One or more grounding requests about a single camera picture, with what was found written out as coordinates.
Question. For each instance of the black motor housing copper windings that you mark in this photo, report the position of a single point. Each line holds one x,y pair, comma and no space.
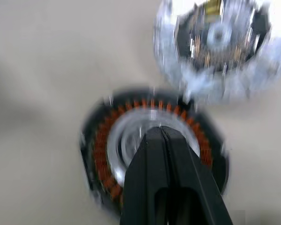
100,145

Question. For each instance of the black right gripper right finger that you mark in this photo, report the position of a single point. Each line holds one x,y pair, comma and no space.
192,182

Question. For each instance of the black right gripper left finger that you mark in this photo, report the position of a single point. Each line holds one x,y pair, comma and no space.
145,168

